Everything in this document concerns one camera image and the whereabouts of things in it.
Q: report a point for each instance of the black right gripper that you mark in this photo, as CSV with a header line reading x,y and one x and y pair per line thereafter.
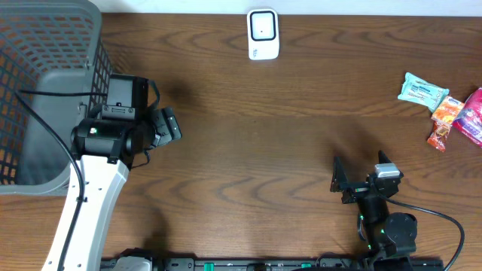
x,y
340,183

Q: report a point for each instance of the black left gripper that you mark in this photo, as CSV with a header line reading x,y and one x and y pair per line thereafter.
x,y
168,123

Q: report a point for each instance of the orange snack bar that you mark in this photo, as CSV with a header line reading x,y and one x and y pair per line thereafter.
x,y
439,135

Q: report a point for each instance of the green wipes packet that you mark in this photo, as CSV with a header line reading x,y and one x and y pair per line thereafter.
x,y
419,91

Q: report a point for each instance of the small orange packet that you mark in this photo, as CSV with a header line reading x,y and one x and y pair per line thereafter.
x,y
447,111

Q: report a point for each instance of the purple snack package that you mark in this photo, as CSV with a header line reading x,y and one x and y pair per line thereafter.
x,y
468,122

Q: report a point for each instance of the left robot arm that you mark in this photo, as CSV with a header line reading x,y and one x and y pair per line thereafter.
x,y
104,146

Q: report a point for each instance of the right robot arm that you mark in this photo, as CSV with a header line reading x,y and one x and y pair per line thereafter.
x,y
389,234

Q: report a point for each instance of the white barcode scanner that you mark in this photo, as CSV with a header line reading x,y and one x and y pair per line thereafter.
x,y
263,34

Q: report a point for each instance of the grey plastic basket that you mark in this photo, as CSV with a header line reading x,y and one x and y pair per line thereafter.
x,y
53,63

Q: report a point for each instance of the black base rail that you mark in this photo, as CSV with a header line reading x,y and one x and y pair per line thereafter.
x,y
138,259

